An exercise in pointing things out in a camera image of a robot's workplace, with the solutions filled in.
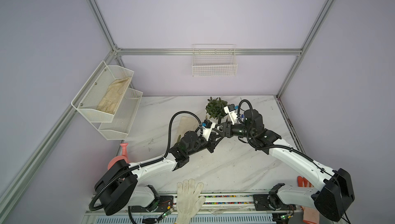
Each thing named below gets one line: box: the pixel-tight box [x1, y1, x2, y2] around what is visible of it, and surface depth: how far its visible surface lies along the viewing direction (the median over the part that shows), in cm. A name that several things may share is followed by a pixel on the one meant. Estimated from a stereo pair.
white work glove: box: [175, 178, 206, 224], surface depth 76 cm
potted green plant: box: [205, 96, 228, 120], surface depth 92 cm
